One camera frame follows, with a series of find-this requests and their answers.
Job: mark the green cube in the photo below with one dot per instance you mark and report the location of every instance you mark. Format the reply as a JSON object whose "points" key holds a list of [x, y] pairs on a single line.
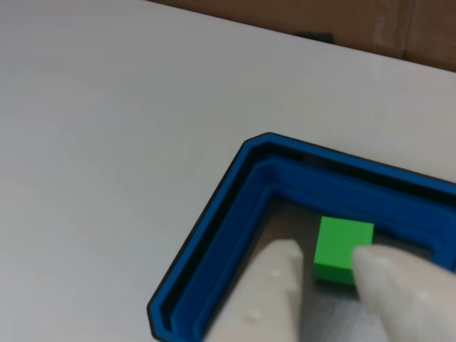
{"points": [[338, 246]]}

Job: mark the brown cardboard box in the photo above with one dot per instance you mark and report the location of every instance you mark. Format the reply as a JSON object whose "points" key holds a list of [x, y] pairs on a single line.
{"points": [[320, 18]]}

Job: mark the blue square box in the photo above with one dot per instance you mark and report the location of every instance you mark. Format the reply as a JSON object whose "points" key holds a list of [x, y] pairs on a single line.
{"points": [[231, 221]]}

